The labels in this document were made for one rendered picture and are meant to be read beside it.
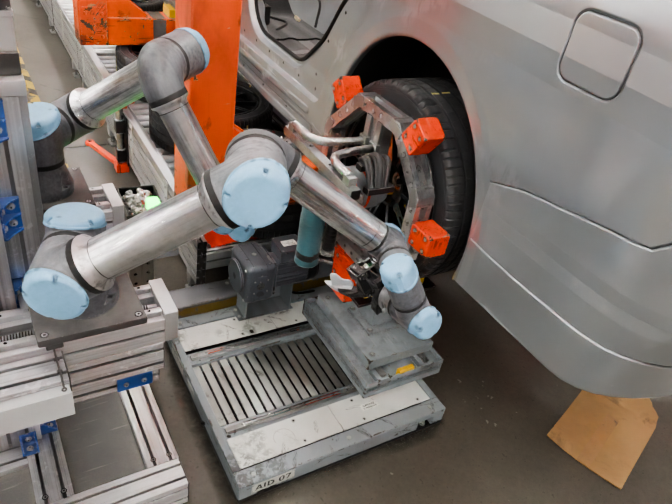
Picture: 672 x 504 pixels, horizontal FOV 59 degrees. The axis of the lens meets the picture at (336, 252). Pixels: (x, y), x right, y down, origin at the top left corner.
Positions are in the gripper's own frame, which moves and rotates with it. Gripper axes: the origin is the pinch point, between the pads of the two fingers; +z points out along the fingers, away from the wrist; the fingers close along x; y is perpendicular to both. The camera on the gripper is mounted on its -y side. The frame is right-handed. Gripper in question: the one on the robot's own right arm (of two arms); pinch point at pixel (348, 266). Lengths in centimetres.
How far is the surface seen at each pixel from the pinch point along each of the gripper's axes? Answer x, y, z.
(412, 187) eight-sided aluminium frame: -29.8, 2.2, 8.6
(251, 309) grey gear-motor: 21, -56, 83
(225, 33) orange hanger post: -18, 48, 69
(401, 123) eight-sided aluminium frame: -37.8, 16.1, 17.5
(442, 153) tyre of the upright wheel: -41.6, 6.5, 7.6
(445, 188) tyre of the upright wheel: -37.2, -1.6, 4.2
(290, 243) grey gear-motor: -5, -33, 72
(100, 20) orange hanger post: -11, 36, 268
